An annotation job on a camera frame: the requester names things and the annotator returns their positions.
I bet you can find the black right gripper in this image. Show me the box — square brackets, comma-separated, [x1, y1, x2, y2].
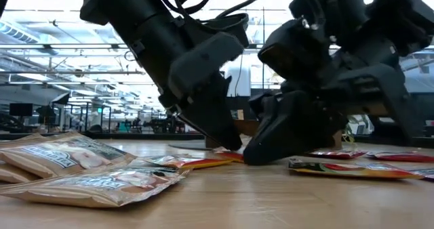
[243, 22, 411, 166]

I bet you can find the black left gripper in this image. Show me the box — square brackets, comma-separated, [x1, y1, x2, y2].
[134, 17, 245, 151]

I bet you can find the red strawberry tea packet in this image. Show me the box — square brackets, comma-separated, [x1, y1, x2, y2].
[410, 167, 434, 182]
[304, 149, 369, 160]
[367, 150, 434, 164]

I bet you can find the wooden three-compartment tray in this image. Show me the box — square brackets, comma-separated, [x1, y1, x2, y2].
[205, 119, 343, 149]

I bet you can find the green leafy plant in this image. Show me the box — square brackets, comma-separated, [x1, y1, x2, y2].
[342, 115, 362, 144]

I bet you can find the black monitor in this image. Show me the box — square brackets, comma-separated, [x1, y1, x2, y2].
[9, 102, 34, 117]

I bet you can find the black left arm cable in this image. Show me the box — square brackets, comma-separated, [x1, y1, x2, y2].
[159, 0, 284, 20]

